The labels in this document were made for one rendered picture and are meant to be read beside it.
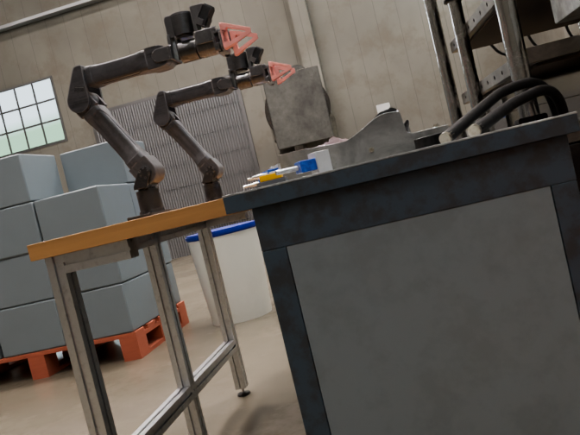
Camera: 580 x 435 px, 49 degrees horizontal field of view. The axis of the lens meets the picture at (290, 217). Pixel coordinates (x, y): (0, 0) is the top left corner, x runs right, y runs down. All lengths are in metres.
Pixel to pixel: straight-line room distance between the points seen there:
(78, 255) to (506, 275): 0.95
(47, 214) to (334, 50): 8.87
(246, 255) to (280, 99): 6.65
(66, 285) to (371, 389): 0.75
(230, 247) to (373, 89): 8.26
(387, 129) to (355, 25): 10.49
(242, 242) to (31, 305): 1.38
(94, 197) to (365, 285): 2.88
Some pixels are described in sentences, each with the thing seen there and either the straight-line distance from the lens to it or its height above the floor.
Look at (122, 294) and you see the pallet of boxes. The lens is 3.99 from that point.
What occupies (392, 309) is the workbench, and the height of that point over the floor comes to 0.50.
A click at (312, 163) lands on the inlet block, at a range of 1.48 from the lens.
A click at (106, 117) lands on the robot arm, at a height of 1.09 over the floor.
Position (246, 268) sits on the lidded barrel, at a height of 0.34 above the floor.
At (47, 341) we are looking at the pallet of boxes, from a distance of 4.29.
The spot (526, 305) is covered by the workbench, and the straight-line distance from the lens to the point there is 1.34.
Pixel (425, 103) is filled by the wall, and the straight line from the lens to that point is 12.10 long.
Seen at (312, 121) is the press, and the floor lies 1.82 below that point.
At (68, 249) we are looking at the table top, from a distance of 1.55.
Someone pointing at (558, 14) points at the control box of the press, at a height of 1.09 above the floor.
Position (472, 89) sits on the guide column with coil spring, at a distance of 2.82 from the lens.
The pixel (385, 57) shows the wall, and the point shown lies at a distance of 12.20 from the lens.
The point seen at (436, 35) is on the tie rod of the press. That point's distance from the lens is 3.25.
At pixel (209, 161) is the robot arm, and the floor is 0.95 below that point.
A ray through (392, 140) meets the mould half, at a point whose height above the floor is 0.85.
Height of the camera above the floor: 0.78
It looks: 2 degrees down
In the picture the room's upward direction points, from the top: 13 degrees counter-clockwise
